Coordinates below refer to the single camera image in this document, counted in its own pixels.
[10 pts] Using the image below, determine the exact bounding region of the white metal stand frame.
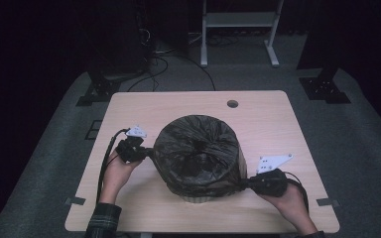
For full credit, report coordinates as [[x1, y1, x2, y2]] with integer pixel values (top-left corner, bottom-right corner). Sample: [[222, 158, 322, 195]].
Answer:
[[199, 0, 285, 68]]

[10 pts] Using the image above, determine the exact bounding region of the black metal stand base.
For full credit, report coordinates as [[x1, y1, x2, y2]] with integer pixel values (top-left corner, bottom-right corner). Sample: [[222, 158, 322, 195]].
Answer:
[[75, 69, 122, 107], [298, 67, 351, 105]]

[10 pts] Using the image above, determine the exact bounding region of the black floor cable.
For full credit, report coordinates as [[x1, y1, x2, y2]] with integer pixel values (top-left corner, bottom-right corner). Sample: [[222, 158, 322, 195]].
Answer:
[[127, 54, 170, 93], [168, 54, 217, 92]]

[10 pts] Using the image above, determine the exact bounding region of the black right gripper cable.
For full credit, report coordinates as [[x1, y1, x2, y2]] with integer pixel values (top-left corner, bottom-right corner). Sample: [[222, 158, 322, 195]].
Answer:
[[283, 171, 311, 213]]

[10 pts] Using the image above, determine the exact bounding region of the grey tape strip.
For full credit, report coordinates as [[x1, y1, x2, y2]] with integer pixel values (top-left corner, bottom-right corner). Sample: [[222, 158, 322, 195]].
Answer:
[[63, 196, 86, 206], [316, 197, 340, 208]]

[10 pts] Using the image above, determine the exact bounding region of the person's left hand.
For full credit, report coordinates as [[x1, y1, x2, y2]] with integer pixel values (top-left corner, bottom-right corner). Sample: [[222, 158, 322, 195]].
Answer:
[[98, 150, 144, 205]]

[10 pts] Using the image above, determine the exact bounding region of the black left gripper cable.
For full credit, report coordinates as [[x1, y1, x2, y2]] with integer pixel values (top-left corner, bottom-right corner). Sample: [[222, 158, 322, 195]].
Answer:
[[95, 127, 131, 204]]

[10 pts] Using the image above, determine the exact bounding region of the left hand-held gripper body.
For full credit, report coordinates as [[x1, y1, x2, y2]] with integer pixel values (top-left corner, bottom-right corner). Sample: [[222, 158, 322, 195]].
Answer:
[[114, 124, 148, 164]]

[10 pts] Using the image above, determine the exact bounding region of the green plastic trash bin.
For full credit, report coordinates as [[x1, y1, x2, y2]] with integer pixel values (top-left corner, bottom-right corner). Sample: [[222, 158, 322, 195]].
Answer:
[[178, 154, 248, 204]]

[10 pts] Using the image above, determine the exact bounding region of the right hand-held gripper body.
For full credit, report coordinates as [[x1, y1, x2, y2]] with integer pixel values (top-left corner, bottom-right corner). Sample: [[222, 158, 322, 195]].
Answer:
[[249, 153, 295, 198]]

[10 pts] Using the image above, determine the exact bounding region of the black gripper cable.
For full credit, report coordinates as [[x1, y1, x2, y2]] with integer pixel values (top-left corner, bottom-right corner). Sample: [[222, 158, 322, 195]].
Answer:
[[95, 127, 131, 204], [283, 171, 311, 213]]

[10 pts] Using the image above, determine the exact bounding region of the person's right hand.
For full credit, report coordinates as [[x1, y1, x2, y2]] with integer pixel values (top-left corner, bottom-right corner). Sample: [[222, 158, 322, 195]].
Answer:
[[259, 181, 319, 235]]

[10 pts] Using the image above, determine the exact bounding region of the black garbage bag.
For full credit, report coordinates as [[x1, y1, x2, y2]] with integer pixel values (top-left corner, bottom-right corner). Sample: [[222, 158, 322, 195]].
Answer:
[[151, 114, 250, 199]]

